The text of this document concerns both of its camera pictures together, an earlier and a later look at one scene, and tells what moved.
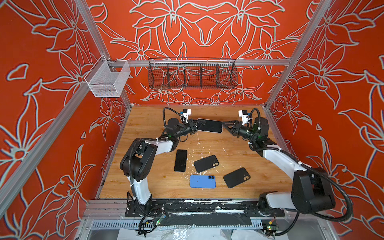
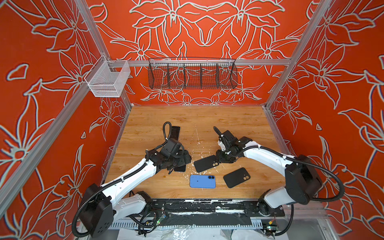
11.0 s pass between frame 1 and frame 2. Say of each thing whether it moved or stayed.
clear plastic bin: stayed
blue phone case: stayed
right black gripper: moved
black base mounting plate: stayed
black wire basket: stayed
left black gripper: moved
